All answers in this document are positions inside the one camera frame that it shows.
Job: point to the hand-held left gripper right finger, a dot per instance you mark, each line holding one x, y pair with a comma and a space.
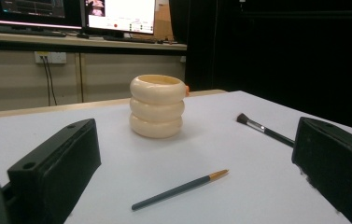
338, 161

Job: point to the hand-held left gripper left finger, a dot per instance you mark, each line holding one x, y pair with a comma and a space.
55, 168

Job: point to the black makeup brush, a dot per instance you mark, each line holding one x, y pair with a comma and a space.
273, 133

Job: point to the cream ringed brush holder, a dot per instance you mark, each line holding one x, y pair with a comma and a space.
156, 109

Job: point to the thin grey gold-tipped brush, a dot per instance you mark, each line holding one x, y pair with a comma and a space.
176, 189

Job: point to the white table sheet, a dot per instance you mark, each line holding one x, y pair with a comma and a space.
214, 146

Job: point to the black curtain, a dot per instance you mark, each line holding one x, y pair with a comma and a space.
273, 53

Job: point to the long beige desk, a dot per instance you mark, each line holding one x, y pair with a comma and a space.
80, 43

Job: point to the black keyboard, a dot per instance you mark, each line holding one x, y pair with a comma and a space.
24, 31
130, 39

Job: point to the dark-screen monitor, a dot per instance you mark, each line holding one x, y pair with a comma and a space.
30, 12

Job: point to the white-screen monitor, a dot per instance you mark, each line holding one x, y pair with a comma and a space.
120, 15

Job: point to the brown cardboard box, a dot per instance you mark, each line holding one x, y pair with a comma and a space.
164, 21

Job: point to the white wall socket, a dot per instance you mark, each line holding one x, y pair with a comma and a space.
55, 58

